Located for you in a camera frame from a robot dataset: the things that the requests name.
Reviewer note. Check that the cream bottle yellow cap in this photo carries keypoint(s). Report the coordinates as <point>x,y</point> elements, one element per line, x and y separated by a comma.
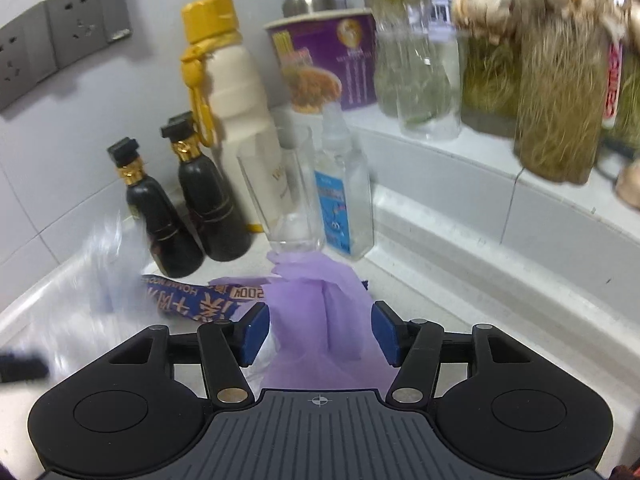
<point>235,85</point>

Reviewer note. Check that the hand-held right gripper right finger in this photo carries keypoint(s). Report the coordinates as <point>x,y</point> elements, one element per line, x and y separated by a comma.
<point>385,332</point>

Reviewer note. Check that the dark grey wall socket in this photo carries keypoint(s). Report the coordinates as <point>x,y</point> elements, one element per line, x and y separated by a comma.
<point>85,20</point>
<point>20,55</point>

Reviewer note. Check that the clear drinking glass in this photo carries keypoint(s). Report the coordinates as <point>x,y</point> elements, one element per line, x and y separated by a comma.
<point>280,200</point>

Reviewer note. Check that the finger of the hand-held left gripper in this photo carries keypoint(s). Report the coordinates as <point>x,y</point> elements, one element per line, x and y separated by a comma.
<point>22,367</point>

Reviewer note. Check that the clear plastic bag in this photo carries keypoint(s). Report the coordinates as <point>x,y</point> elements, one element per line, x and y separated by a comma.
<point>100,300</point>

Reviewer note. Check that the purple instant noodle cup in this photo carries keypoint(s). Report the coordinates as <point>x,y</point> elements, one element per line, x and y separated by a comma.
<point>325,60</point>

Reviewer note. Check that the blue packet orange print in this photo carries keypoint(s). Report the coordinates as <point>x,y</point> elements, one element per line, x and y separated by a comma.
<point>190,305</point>

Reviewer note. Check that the glass jar with green stems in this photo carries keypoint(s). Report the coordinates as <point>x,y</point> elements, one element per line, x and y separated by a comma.
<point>425,85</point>

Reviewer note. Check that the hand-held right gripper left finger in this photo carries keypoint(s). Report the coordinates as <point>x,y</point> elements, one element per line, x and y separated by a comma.
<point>256,332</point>

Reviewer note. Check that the clear spray bottle blue label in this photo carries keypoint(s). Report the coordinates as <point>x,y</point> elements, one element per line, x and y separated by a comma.
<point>345,210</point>

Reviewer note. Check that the single garlic bulb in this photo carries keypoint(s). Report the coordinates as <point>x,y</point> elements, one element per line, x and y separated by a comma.
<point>629,185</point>

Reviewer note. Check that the black bottle gold neck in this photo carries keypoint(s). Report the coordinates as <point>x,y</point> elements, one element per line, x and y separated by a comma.
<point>215,210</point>
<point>160,230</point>

